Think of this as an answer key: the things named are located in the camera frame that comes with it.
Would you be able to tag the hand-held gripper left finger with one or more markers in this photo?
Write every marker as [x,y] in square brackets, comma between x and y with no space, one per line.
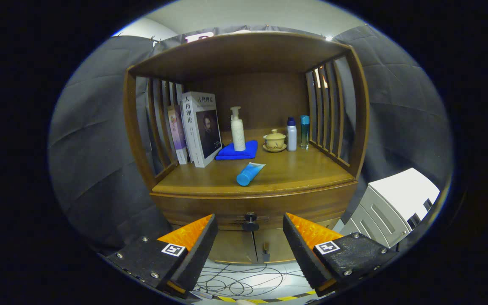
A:
[197,258]

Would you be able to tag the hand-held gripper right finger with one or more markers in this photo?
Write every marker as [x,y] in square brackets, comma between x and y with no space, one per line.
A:
[303,254]

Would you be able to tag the blue white cosmetic tube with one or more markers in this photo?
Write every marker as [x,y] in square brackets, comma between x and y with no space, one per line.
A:
[248,174]

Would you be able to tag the wooden cabinet door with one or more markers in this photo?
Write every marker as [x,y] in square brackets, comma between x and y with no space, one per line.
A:
[233,248]
[280,245]

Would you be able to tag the wooden countertop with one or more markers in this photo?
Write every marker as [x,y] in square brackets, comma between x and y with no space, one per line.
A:
[295,169]

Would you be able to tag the white storage cabinet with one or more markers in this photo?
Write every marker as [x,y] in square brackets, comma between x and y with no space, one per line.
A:
[400,190]

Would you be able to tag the brown wooden cabinet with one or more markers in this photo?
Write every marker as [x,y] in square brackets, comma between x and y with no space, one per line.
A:
[265,97]

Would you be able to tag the black door latch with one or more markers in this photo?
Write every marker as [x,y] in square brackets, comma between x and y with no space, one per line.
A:
[266,256]

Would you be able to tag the yellow black floor tape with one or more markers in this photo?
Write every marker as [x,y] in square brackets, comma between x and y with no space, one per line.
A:
[288,298]

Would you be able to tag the folded blue cloth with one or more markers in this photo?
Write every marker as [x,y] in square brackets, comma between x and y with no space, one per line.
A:
[231,153]

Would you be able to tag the yellow lidded teacup with saucer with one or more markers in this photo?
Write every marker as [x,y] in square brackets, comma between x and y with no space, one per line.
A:
[274,141]

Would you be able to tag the white bottle with blue cap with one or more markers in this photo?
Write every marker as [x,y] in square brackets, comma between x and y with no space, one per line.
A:
[292,137]

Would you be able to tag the thin purple book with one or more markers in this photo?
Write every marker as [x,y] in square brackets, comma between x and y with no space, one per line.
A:
[177,135]

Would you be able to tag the clear bottle with teal cap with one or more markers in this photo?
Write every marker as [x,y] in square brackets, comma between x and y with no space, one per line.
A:
[304,127]

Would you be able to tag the thick white portrait book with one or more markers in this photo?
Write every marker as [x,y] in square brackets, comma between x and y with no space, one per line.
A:
[195,131]

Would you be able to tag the white pump bottle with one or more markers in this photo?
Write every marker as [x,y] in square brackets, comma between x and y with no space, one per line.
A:
[238,135]

